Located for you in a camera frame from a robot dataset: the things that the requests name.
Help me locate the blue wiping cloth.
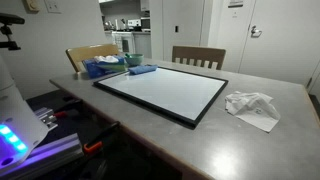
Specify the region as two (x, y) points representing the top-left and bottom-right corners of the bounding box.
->
(128, 65), (158, 75)

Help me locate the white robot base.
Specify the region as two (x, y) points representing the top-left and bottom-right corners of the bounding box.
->
(0, 57), (48, 175)

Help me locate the black framed whiteboard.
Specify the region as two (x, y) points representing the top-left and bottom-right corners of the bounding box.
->
(93, 67), (228, 129)

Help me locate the green bowl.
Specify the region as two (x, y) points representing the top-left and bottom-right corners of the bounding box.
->
(125, 53), (144, 66)

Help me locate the dark wooden chair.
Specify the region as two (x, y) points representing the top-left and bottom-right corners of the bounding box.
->
(172, 46), (226, 70)

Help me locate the blue tissue box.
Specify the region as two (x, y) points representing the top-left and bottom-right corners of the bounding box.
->
(82, 55), (125, 79)

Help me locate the orange black clamp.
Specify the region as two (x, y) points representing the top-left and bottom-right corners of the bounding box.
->
(82, 121), (121, 155)

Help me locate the red black clamp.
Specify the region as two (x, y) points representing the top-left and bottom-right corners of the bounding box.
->
(54, 99), (83, 118)

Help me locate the light wooden chair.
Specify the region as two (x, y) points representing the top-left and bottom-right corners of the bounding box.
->
(66, 44), (119, 73)

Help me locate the crumpled white paper towel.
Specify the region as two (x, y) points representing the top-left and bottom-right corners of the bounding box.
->
(225, 91), (281, 132)

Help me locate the beige thermostat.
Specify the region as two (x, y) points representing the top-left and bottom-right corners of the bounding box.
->
(23, 0), (40, 13)

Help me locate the aluminium rail frame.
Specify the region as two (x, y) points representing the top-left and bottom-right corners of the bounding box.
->
(0, 108), (83, 180)

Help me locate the silver door handle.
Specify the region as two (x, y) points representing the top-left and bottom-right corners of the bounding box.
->
(251, 26), (262, 38)

